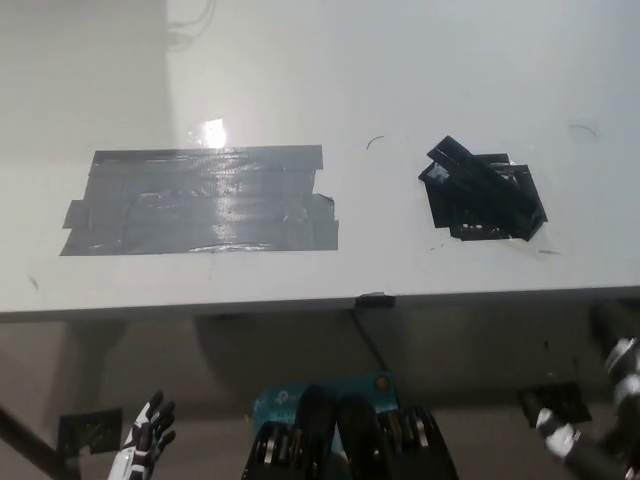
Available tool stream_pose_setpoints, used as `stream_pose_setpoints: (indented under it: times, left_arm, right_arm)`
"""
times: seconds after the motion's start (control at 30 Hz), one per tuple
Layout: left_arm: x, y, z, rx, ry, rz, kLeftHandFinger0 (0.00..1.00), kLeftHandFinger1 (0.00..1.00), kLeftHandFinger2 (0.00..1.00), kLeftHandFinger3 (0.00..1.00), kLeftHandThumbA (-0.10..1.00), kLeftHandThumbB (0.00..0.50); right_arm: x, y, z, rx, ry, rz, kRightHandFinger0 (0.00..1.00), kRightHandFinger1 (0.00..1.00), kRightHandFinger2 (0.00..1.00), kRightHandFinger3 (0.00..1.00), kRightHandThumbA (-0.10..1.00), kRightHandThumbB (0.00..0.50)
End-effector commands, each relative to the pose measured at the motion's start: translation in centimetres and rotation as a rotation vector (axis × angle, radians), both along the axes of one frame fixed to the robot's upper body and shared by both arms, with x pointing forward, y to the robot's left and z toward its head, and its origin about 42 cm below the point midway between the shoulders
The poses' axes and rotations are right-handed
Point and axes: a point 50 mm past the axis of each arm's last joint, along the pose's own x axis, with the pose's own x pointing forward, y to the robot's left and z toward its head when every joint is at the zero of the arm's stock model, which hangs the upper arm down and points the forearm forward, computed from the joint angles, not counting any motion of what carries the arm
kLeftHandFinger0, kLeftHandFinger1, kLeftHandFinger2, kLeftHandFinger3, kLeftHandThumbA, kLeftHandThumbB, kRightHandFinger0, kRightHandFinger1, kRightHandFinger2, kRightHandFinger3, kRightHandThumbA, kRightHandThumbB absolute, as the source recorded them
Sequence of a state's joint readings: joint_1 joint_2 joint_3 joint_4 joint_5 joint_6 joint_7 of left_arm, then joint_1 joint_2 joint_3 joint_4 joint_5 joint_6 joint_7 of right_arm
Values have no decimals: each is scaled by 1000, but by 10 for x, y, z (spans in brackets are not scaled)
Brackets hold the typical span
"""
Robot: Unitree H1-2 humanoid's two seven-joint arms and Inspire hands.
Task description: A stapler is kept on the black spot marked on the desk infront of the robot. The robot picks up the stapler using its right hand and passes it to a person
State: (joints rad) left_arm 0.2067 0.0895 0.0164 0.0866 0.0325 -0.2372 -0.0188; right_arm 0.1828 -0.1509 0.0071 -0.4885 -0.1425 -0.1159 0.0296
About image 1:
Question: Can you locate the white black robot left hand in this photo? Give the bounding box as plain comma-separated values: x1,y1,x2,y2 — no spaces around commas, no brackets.
107,389,178,480

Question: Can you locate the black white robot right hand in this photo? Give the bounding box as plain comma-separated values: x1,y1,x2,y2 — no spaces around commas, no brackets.
535,337,640,459

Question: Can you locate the black stapler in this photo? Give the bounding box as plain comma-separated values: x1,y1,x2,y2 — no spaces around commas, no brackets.
417,133,548,241

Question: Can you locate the black desk leg bar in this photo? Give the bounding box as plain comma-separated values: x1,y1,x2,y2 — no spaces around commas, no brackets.
0,399,82,480

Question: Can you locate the black ribbed robot body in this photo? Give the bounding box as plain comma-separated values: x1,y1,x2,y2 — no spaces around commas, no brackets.
242,382,459,480

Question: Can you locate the black tape spot on desk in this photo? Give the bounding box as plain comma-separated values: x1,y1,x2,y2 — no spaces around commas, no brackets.
422,152,549,245

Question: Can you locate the black floor tape mark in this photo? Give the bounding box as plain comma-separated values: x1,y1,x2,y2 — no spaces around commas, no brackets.
57,407,124,457
517,382,594,429

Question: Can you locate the small black tape strip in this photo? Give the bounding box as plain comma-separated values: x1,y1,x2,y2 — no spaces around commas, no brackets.
354,290,397,308

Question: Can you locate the grey duct tape patch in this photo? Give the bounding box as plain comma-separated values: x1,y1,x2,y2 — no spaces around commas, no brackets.
58,144,340,257

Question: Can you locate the thin black cable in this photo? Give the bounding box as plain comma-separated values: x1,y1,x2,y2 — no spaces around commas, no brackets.
351,307,390,372

